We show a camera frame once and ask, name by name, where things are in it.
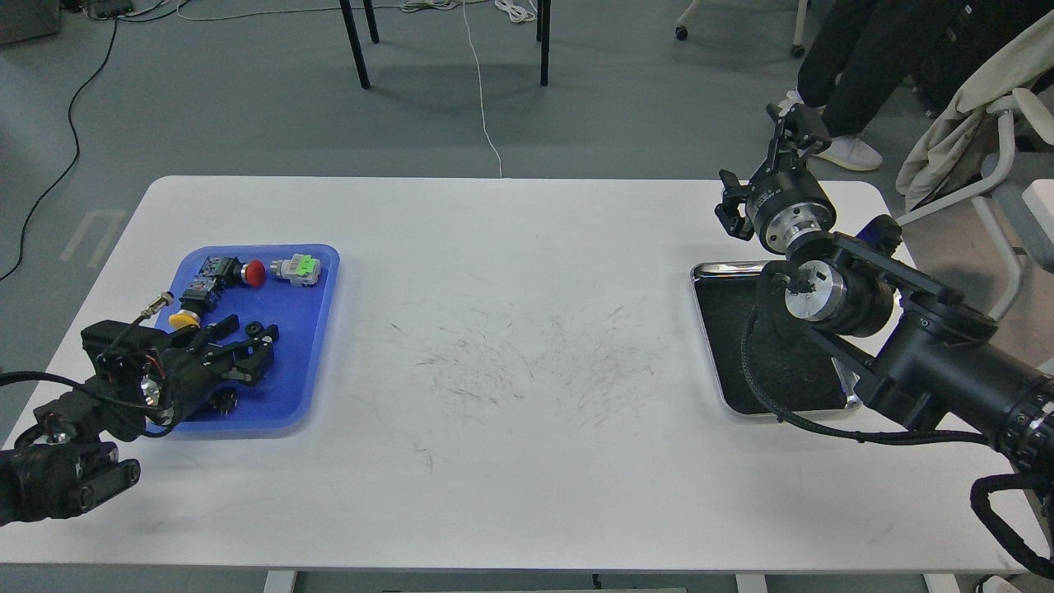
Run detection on yellow push button switch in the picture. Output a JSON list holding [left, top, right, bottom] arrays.
[[168, 275, 221, 329]]

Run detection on beige jacket on chair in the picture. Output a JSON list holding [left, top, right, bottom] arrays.
[[895, 12, 1053, 212]]

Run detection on black cable on floor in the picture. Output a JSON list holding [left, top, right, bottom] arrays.
[[0, 0, 190, 282]]

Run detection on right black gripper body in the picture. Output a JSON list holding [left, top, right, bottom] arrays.
[[749, 169, 837, 254]]

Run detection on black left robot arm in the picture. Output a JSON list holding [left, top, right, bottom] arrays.
[[1, 315, 280, 525]]

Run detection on person in black trousers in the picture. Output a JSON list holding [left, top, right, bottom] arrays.
[[778, 0, 1022, 172]]

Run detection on grey and green switch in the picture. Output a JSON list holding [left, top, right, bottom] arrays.
[[268, 253, 323, 286]]

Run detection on silver metal tray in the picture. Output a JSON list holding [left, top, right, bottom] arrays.
[[690, 260, 862, 421]]

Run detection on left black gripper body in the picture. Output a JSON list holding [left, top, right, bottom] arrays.
[[82, 320, 230, 428]]

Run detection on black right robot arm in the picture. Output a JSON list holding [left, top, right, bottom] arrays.
[[715, 104, 1052, 578]]

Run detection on blue plastic tray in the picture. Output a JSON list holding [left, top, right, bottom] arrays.
[[170, 243, 340, 440]]

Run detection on green push button switch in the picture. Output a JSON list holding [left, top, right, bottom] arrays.
[[208, 388, 238, 416]]

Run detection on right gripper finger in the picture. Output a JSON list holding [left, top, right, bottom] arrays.
[[715, 170, 754, 241], [767, 104, 832, 176]]

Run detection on red mushroom push button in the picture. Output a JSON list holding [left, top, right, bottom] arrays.
[[196, 256, 268, 289]]

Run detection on black chair legs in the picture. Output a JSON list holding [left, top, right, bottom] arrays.
[[338, 0, 552, 90]]

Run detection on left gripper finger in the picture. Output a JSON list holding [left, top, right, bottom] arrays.
[[218, 344, 274, 387], [197, 320, 280, 352]]

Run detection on white cable on floor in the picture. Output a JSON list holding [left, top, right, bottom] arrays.
[[399, 0, 538, 179]]

